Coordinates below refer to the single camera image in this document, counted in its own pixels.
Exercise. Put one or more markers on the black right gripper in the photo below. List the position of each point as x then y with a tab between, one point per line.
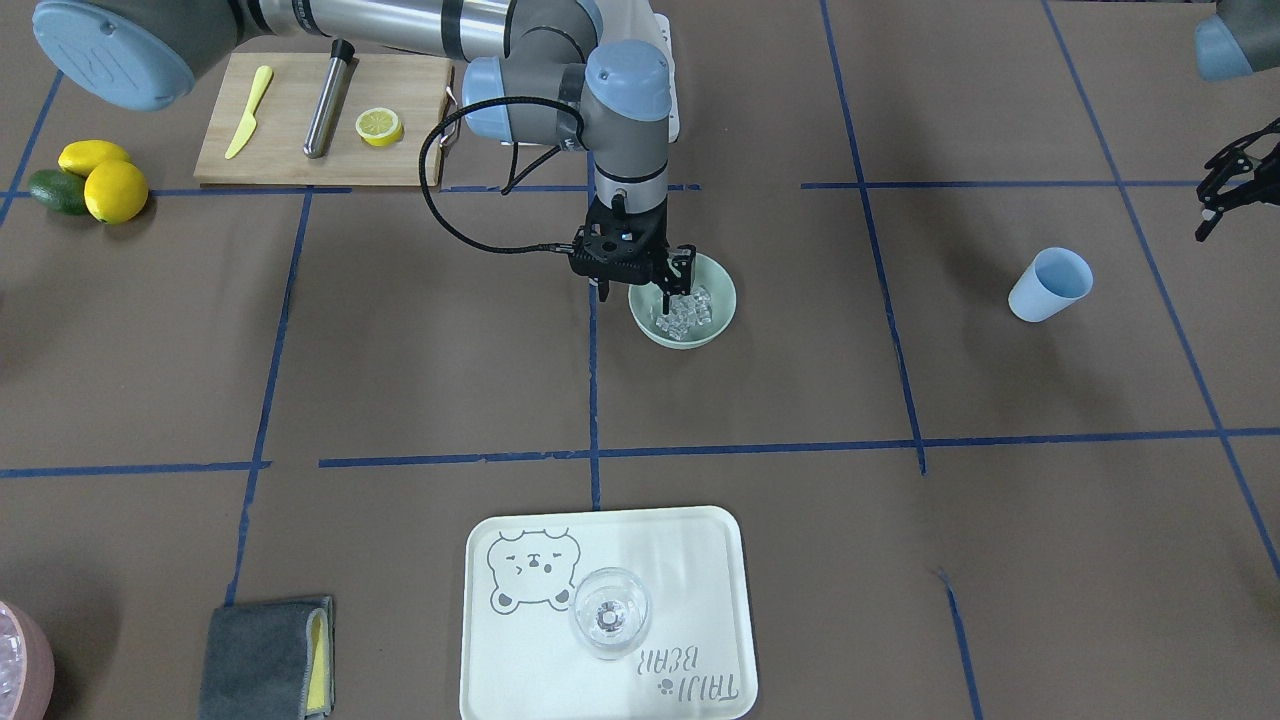
682	265

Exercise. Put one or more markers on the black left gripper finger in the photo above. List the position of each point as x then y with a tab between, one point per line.
1238	173
1216	201

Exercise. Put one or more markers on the green ceramic bowl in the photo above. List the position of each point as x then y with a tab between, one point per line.
712	275

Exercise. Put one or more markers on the light blue plastic cup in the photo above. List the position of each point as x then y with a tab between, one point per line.
1056	279

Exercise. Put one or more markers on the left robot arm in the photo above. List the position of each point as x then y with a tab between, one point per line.
1240	39

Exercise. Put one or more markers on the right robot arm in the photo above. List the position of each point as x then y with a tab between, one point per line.
565	75

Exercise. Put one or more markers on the ice cubes in green bowl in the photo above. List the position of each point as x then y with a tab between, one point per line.
684	317

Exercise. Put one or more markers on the pink bowl of ice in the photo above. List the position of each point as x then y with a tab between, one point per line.
27	666

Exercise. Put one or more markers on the wooden cutting board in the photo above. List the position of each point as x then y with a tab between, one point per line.
413	86

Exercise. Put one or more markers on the half lemon slice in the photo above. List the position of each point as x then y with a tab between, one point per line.
379	127

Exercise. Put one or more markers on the clear wine glass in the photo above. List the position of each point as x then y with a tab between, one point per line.
612	613

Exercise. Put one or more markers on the cream bear print tray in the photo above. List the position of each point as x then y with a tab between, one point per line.
521	659

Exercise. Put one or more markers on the yellow plastic knife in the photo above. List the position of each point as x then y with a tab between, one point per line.
247	123

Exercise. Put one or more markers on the yellow lemon front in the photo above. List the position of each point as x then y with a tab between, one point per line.
115	192

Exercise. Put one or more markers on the yellow lemon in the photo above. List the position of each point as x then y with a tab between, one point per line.
80	158
115	192

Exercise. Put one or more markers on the grey folded cloth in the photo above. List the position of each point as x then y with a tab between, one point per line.
270	660

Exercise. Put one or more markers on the yellow lemon back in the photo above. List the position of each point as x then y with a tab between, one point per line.
80	158

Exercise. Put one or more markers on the green lime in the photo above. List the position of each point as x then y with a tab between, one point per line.
59	191

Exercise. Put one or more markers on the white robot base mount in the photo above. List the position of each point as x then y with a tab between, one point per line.
664	33

